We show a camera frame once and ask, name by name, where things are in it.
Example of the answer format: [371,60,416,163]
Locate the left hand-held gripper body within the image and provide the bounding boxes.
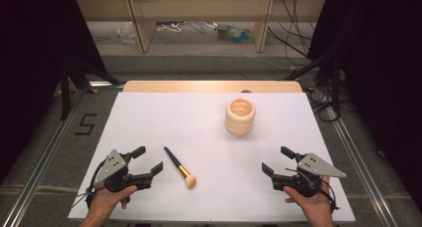
[94,149,155,193]

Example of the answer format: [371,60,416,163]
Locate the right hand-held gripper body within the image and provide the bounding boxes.
[271,152,347,199]

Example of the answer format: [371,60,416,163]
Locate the black-handled makeup brush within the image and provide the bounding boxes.
[163,146,198,190]

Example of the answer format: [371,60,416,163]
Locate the ridged wooden cup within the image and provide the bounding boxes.
[224,98,257,136]

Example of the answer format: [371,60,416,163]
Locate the person's left hand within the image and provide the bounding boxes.
[87,183,138,221]

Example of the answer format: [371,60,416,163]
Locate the person's right hand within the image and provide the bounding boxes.
[283,175,334,221]

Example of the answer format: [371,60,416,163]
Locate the white table cover sheet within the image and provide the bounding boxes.
[68,92,356,223]

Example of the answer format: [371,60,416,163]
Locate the black metal stand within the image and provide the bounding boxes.
[282,52,342,118]
[59,54,122,121]

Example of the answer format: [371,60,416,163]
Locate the black curtain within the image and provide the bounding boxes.
[0,0,112,185]
[307,0,422,205]

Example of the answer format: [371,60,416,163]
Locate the clear plastic bag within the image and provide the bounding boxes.
[116,21,137,45]

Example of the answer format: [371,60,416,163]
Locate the wooden shelf unit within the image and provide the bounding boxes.
[75,0,327,54]

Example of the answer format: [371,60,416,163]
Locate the colourful plastic bag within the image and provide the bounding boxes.
[213,22,256,45]

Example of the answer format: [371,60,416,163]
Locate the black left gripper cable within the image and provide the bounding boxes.
[69,160,108,211]

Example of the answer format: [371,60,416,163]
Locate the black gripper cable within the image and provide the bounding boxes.
[69,160,108,211]
[285,166,340,212]

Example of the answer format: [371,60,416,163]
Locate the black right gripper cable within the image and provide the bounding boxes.
[285,166,340,212]

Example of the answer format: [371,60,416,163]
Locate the aluminium floor rail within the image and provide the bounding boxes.
[0,87,88,227]
[324,106,401,227]

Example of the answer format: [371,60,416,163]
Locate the black floor cable bundle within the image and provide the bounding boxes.
[305,86,357,123]

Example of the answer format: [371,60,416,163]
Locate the hanging black cables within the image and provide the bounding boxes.
[267,0,319,67]

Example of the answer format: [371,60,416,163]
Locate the white cord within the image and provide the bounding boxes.
[156,21,187,34]

